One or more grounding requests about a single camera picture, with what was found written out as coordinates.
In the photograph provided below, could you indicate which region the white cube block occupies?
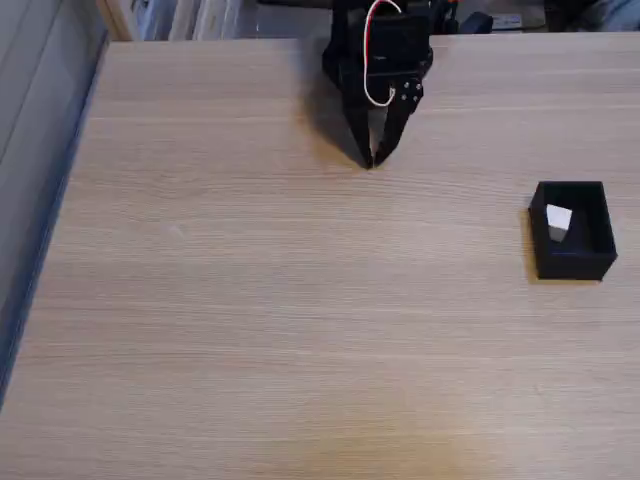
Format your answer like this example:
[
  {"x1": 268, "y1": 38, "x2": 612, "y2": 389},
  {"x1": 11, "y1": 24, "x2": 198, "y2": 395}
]
[{"x1": 545, "y1": 203, "x2": 574, "y2": 244}]

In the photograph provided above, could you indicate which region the black open box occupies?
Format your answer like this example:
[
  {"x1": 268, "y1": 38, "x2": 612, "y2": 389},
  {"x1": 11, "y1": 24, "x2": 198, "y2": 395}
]
[{"x1": 528, "y1": 180, "x2": 619, "y2": 282}]

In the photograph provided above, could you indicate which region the blue cloth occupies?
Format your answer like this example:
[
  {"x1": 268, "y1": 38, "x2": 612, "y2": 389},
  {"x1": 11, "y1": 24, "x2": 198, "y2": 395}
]
[{"x1": 598, "y1": 0, "x2": 640, "y2": 33}]

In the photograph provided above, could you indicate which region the light wooden beam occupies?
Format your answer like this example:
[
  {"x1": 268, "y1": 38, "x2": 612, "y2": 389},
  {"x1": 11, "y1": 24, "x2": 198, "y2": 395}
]
[{"x1": 96, "y1": 0, "x2": 140, "y2": 43}]

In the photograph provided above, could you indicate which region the white and red gripper cable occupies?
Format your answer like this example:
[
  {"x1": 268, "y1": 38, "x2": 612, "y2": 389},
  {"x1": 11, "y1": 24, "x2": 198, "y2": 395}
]
[{"x1": 362, "y1": 0, "x2": 403, "y2": 108}]

